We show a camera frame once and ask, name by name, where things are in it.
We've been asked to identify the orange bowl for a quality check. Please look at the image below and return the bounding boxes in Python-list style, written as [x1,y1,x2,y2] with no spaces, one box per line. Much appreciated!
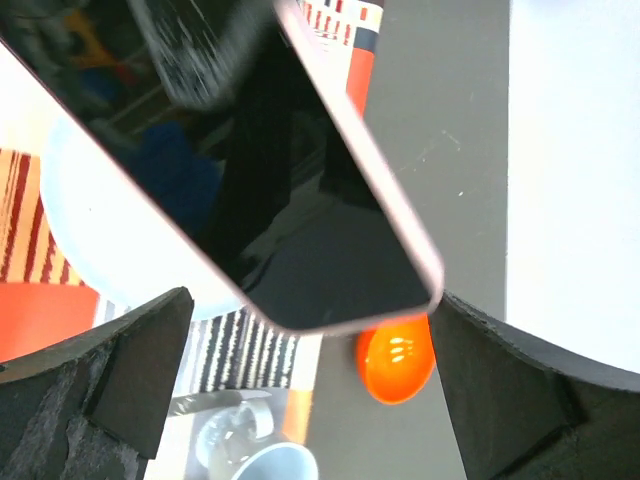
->
[355,314,436,405]

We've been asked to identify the light blue mug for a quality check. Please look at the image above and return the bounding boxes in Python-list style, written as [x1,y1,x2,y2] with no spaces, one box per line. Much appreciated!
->
[195,398,319,480]

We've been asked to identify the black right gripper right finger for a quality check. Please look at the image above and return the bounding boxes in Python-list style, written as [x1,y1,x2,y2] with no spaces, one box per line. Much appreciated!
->
[429,293,639,479]

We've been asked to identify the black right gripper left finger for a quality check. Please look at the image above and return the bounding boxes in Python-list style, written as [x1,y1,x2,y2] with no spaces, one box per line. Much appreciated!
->
[1,287,194,479]

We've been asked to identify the black phone pink case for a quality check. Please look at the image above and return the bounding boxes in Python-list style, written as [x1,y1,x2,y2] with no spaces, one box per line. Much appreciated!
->
[1,1,444,332]

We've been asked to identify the white ceramic plate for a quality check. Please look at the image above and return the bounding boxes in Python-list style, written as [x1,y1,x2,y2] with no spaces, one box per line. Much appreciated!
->
[40,117,245,320]

